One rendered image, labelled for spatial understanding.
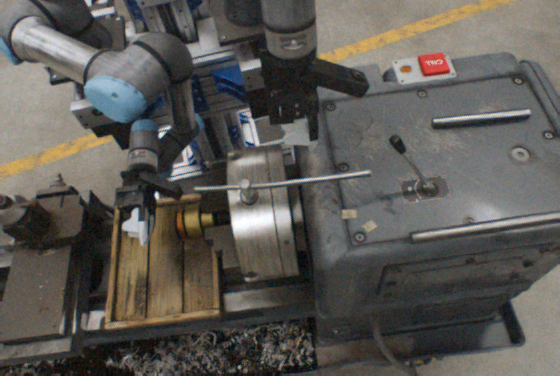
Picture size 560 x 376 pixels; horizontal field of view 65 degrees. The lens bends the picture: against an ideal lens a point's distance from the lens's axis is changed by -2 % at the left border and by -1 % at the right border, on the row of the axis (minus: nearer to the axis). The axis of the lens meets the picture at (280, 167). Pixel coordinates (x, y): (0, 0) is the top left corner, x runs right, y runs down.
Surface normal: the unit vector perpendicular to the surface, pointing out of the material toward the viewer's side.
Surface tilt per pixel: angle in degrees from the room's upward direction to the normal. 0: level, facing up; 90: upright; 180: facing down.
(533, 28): 0
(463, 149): 0
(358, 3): 0
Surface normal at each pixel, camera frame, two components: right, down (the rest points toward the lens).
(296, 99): 0.09, 0.70
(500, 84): -0.09, -0.53
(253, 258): 0.06, 0.51
